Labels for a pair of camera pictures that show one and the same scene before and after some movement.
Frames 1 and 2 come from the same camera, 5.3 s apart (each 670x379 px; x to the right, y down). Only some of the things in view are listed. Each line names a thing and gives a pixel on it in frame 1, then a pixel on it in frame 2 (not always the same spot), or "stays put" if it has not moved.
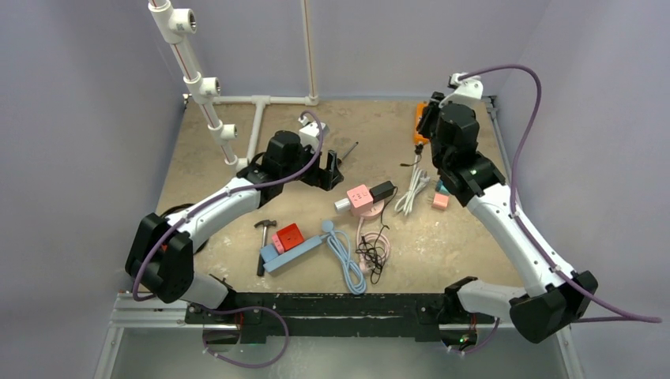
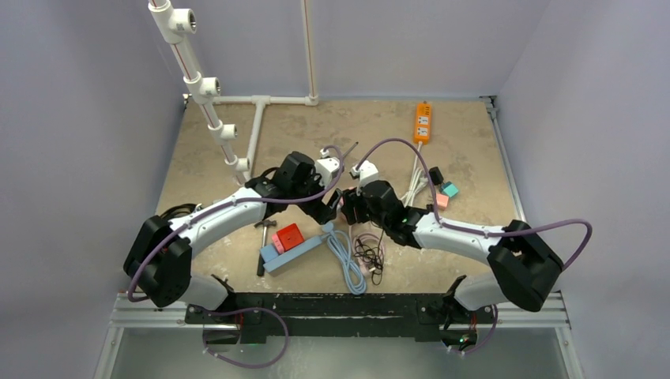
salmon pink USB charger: x=439 y=200 stays put
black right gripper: x=428 y=121 → x=354 y=208
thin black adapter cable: x=374 y=254 stays put
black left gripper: x=324 y=178 → x=321 y=212
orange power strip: x=418 y=137 stays put
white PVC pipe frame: x=173 y=25 stays put
